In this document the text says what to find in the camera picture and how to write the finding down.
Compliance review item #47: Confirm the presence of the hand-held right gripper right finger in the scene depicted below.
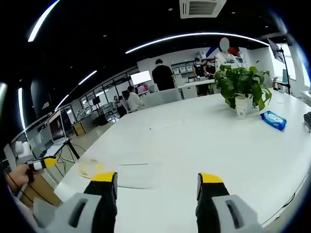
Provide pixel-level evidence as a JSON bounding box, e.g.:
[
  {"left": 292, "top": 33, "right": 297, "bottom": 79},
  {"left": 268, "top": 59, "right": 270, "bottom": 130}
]
[{"left": 195, "top": 172, "right": 264, "bottom": 233}]

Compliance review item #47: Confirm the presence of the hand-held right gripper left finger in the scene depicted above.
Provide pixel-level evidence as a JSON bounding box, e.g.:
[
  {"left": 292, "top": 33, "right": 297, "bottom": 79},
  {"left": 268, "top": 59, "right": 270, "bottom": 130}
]
[{"left": 46, "top": 171, "right": 119, "bottom": 233}]

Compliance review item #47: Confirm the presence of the person's left hand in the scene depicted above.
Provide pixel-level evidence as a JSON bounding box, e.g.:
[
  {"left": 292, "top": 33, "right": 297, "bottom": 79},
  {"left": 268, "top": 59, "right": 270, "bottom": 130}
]
[{"left": 4, "top": 164, "right": 35, "bottom": 192}]

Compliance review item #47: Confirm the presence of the black tripod stand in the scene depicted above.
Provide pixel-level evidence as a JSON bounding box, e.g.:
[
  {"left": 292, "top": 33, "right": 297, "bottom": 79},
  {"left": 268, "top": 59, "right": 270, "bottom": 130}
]
[{"left": 55, "top": 137, "right": 81, "bottom": 170}]

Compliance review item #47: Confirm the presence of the yellowish clear plastic bag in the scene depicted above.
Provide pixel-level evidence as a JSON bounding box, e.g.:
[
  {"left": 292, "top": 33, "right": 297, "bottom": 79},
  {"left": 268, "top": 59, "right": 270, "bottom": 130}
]
[{"left": 77, "top": 159, "right": 107, "bottom": 179}]

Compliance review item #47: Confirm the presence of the open laptop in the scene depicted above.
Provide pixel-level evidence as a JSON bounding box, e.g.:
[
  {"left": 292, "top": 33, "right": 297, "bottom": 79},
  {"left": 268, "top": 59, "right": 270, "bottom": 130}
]
[{"left": 47, "top": 109, "right": 70, "bottom": 149}]

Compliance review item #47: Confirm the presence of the clear plastic sheet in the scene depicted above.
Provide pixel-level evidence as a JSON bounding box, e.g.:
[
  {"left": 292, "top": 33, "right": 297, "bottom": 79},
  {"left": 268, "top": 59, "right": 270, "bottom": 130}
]
[{"left": 116, "top": 162, "right": 163, "bottom": 190}]

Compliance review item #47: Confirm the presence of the yellow box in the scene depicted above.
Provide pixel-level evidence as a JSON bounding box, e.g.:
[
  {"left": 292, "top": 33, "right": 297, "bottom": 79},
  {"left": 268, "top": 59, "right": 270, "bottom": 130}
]
[{"left": 72, "top": 121, "right": 87, "bottom": 137}]

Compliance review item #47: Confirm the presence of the person's white sleeve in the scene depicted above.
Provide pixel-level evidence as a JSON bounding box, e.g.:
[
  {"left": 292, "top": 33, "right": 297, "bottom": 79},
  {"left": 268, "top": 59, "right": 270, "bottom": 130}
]
[{"left": 8, "top": 186, "right": 39, "bottom": 230}]

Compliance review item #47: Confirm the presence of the ceiling strip light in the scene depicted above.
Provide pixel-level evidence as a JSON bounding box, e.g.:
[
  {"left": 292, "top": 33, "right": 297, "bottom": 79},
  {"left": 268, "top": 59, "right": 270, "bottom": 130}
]
[
  {"left": 27, "top": 0, "right": 61, "bottom": 43},
  {"left": 17, "top": 87, "right": 26, "bottom": 131},
  {"left": 125, "top": 32, "right": 270, "bottom": 54},
  {"left": 78, "top": 70, "right": 98, "bottom": 85},
  {"left": 54, "top": 94, "right": 70, "bottom": 111}
]

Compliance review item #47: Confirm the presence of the white paper cup pot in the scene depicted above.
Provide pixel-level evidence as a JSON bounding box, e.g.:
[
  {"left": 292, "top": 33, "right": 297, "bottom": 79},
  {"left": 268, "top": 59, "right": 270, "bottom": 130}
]
[{"left": 234, "top": 94, "right": 248, "bottom": 120}]

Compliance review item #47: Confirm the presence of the blue wet wipes packet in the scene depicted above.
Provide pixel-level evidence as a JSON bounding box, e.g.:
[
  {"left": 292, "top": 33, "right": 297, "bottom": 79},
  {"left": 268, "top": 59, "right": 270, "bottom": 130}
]
[{"left": 259, "top": 110, "right": 288, "bottom": 132}]

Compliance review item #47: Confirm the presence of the white partition panel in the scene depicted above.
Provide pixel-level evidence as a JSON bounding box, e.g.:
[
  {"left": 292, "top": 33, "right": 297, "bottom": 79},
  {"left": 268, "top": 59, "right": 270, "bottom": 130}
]
[{"left": 142, "top": 88, "right": 182, "bottom": 109}]

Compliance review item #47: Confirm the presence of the white counter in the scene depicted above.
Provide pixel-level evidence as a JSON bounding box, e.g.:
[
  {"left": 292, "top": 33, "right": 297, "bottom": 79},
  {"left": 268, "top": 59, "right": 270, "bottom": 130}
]
[{"left": 177, "top": 79, "right": 217, "bottom": 100}]

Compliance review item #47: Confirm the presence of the grey object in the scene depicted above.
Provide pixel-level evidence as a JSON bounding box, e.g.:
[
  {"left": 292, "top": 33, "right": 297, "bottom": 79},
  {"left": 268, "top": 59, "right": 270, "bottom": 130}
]
[{"left": 302, "top": 111, "right": 311, "bottom": 133}]

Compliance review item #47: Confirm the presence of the green potted plant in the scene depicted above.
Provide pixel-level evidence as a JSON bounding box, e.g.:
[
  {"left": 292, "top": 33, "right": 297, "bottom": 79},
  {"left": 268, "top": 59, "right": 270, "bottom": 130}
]
[{"left": 210, "top": 64, "right": 273, "bottom": 111}]

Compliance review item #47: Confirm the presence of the white lit screen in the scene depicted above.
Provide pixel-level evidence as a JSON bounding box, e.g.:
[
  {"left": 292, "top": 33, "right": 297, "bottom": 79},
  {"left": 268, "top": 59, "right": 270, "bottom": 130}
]
[{"left": 130, "top": 70, "right": 152, "bottom": 86}]

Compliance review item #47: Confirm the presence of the black monitor stand pole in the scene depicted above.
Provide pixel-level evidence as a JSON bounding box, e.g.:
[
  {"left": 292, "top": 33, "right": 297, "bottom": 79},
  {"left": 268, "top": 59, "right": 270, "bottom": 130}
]
[{"left": 278, "top": 47, "right": 292, "bottom": 95}]

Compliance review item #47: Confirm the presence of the ceiling air conditioner vent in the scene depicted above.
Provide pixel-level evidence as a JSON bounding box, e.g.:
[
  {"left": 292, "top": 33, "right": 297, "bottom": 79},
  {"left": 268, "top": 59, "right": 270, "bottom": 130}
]
[{"left": 179, "top": 0, "right": 227, "bottom": 19}]

